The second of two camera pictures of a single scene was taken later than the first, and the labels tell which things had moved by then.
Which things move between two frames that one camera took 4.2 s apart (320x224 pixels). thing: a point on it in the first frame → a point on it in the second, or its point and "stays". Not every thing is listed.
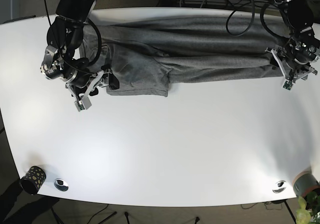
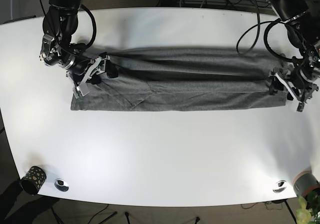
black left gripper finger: x=95 y=92 → x=96 y=79
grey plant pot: x=303 y=182 stays
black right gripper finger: x=274 y=62 → x=276 y=86
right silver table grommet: x=279 y=186 stays
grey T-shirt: x=144 y=56 → x=182 y=79
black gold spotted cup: x=33 y=180 stays
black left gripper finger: x=113 y=82 → x=111 y=70
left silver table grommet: x=61 y=184 stays
